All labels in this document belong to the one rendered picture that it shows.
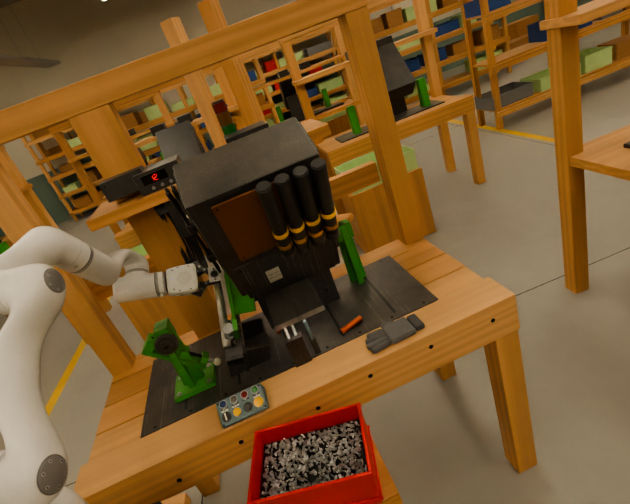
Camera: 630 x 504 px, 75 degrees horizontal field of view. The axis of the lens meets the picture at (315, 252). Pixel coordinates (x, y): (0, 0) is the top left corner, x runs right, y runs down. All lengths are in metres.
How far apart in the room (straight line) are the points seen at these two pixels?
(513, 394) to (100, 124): 1.75
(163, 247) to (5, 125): 0.63
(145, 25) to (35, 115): 9.80
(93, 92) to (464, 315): 1.41
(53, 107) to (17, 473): 1.10
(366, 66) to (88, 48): 10.24
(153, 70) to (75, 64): 10.13
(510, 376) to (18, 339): 1.48
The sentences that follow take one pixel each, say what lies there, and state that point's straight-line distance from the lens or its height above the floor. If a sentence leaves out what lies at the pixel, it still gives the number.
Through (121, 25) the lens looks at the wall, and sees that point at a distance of 11.48.
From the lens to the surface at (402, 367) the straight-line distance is 1.40.
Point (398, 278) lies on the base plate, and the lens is 1.66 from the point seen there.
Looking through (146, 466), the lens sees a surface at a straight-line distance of 1.46.
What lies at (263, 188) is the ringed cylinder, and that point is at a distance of 0.99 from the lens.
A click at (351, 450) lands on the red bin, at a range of 1.17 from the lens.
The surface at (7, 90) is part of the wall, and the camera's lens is 12.23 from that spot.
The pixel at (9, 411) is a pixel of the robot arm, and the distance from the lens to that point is 1.05.
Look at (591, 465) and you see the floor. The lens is 2.17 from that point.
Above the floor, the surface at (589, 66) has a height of 0.34.
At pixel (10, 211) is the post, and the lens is 1.76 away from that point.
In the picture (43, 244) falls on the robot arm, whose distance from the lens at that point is 1.18.
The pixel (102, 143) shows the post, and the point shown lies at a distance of 1.63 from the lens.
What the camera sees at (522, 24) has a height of 0.66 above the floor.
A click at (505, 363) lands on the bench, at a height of 0.63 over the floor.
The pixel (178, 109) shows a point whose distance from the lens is 8.21.
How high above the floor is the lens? 1.80
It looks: 26 degrees down
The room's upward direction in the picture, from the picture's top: 21 degrees counter-clockwise
